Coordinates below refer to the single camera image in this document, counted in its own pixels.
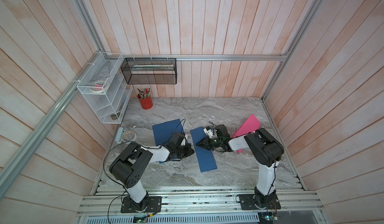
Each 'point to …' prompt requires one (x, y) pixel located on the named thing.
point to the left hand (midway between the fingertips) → (194, 153)
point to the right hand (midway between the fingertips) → (197, 144)
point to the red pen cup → (145, 98)
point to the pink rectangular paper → (251, 124)
